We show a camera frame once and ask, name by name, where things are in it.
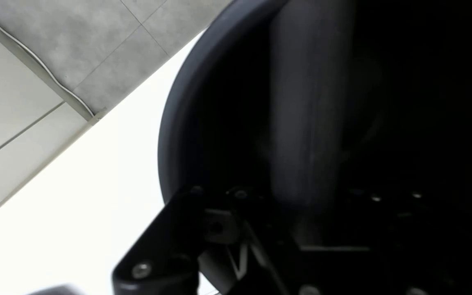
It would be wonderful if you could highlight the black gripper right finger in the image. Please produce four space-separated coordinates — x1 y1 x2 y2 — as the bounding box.
279 190 472 295

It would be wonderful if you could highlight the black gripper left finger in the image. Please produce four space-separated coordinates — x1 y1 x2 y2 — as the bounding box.
112 185 259 295

